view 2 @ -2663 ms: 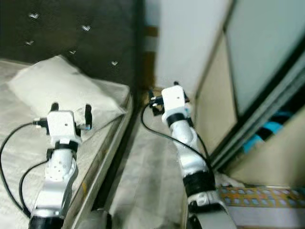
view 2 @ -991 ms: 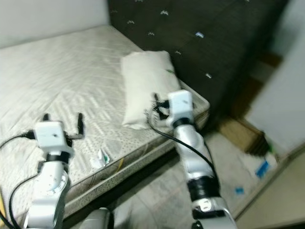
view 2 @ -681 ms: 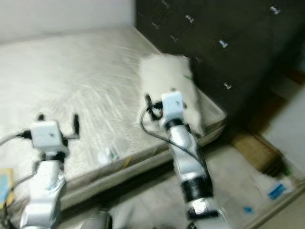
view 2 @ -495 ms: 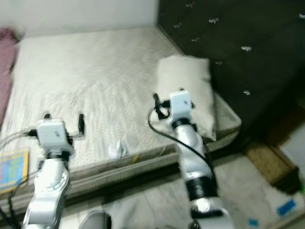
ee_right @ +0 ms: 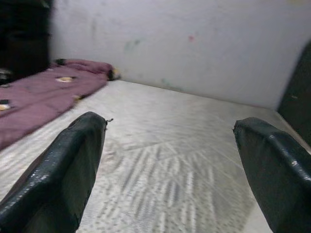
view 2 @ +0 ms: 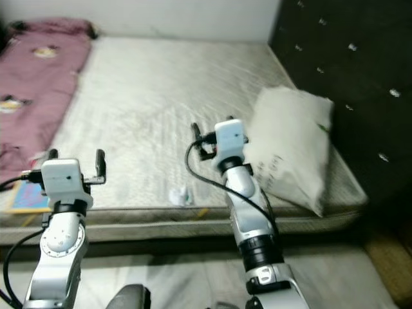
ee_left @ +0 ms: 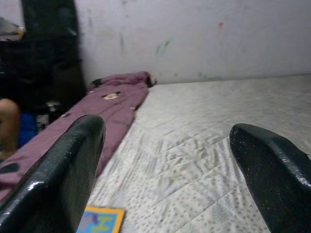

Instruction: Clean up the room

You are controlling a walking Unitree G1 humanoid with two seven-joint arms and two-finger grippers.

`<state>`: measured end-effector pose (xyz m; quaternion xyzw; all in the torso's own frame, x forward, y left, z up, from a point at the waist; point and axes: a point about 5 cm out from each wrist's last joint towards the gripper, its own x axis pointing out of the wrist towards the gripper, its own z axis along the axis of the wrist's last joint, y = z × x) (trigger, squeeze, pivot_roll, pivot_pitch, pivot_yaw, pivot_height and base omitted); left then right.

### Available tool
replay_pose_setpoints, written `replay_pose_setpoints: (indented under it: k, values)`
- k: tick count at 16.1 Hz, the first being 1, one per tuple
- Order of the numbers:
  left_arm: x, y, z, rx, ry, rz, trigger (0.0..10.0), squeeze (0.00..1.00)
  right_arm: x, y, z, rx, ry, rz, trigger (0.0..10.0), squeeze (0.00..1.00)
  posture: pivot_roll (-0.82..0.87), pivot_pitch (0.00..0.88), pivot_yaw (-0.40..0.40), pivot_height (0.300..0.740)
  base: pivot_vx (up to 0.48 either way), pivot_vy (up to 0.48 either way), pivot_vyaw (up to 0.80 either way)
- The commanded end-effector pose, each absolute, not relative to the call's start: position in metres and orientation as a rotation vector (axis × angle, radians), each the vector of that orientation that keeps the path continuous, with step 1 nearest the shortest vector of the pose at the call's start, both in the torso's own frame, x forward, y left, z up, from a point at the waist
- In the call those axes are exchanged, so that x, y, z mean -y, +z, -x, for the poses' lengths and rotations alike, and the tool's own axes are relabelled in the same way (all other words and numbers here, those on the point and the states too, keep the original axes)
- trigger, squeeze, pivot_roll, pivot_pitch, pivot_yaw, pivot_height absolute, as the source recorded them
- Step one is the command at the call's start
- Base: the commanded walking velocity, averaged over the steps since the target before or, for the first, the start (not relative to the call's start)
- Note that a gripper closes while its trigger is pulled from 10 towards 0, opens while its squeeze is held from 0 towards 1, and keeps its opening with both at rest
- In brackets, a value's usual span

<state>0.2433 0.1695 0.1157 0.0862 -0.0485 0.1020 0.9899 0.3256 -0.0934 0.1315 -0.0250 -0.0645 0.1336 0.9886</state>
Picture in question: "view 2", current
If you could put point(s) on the colourful picture book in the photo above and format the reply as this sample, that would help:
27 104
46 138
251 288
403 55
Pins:
26 203

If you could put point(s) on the white paper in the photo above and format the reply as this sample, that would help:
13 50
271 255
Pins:
180 196

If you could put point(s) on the cream pillow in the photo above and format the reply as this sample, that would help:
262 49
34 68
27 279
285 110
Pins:
290 141

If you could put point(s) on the pink cartoon mouse blanket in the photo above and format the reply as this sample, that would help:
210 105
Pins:
32 84

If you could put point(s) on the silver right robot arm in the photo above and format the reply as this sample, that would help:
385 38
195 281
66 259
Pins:
251 212

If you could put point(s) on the white quilted mattress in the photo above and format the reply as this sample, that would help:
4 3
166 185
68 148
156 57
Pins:
154 96

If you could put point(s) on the silver robot left leg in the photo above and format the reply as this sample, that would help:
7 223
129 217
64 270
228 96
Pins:
127 297

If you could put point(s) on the black tufted headboard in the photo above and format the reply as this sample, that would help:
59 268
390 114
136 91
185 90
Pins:
354 77

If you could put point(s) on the brown woven mat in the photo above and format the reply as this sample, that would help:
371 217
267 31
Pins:
389 267

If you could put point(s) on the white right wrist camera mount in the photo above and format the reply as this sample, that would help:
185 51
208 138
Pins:
230 138

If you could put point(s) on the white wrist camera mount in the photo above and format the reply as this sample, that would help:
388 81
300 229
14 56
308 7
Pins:
230 138
61 175

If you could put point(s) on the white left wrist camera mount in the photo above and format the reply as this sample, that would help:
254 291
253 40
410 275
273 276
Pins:
61 175

